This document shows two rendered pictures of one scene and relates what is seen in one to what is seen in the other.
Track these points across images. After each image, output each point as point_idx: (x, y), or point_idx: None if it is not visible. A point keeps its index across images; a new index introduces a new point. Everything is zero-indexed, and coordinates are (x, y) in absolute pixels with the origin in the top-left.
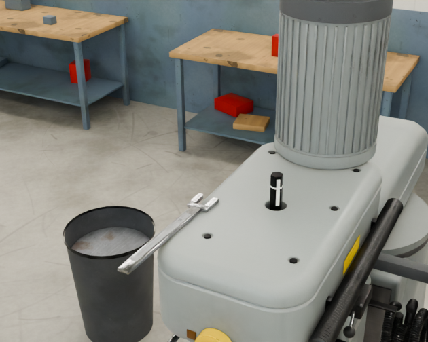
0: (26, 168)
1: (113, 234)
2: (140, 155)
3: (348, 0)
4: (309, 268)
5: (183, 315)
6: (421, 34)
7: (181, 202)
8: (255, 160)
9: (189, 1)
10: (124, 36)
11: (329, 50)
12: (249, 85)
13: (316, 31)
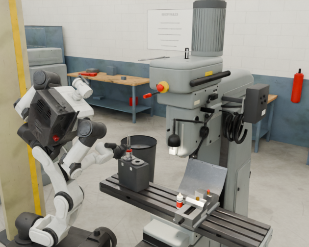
0: (107, 134)
1: (140, 146)
2: (155, 133)
3: (211, 0)
4: (191, 62)
5: (155, 79)
6: (278, 86)
7: None
8: (183, 55)
9: None
10: None
11: (205, 16)
12: None
13: (201, 10)
